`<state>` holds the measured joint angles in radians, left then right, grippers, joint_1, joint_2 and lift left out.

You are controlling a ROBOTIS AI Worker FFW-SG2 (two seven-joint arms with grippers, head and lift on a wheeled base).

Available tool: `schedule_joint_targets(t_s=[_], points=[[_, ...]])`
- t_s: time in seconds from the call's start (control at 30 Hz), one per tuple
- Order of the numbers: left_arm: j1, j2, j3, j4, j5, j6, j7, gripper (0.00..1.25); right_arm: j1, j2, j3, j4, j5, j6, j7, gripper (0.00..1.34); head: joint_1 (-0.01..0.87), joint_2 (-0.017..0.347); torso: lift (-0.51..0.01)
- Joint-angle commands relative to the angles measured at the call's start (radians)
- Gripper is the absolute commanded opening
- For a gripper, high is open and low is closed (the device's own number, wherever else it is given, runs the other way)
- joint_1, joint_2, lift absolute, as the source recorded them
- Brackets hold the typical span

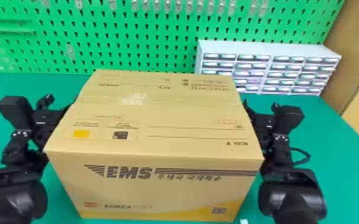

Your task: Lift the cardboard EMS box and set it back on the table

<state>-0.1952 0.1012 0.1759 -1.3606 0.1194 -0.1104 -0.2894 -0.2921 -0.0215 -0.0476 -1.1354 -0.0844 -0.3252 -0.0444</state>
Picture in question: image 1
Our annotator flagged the cardboard box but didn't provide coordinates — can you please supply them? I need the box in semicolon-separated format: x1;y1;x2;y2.
43;69;265;223

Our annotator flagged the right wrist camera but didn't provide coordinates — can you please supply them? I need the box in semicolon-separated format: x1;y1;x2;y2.
273;104;306;136

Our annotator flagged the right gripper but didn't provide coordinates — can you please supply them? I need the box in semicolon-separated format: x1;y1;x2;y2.
242;98;277;154

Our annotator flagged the black cable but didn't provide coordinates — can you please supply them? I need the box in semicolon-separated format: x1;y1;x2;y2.
290;147;311;167

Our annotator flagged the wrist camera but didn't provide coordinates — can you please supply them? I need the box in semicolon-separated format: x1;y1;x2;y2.
0;95;32;131
273;104;306;136

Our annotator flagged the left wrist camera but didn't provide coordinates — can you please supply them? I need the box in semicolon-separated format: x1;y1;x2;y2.
0;95;32;131

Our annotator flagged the white drawer cabinet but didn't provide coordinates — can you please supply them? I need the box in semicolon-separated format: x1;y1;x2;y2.
194;39;343;97

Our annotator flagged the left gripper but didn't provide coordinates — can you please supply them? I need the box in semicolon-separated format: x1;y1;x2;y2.
30;93;75;151

